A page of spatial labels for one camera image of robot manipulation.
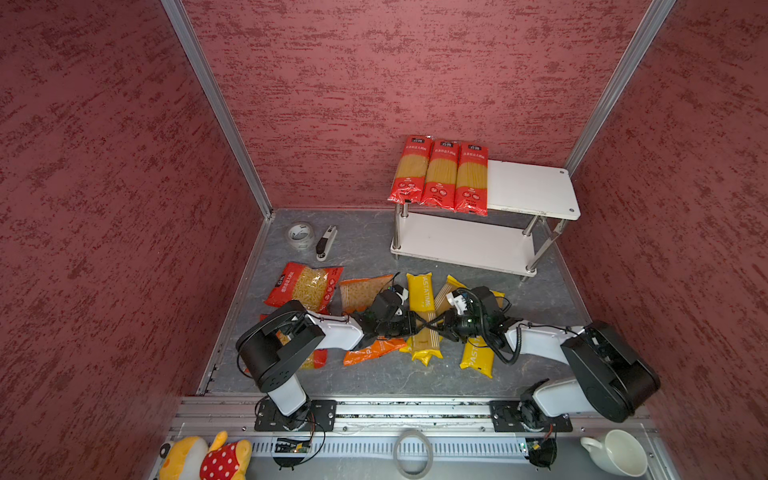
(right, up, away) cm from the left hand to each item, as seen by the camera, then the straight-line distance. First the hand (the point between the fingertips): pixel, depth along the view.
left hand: (422, 330), depth 86 cm
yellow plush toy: (-53, -20, -24) cm, 61 cm away
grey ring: (-4, -24, -17) cm, 30 cm away
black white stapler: (-34, +25, +19) cm, 47 cm away
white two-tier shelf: (+26, +35, -11) cm, 46 cm away
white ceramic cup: (+42, -21, -21) cm, 52 cm away
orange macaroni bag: (-21, +9, +6) cm, 23 cm away
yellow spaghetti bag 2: (+15, -6, -4) cm, 17 cm away
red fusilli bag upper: (-35, +12, +8) cm, 38 cm away
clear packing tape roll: (-45, +29, +26) cm, 60 cm away
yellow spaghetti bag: (+10, +11, +11) cm, 19 cm away
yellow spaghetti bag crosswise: (+1, -2, -5) cm, 6 cm away
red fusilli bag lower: (-30, -6, -7) cm, 31 cm away
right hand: (+1, 0, -3) cm, 3 cm away
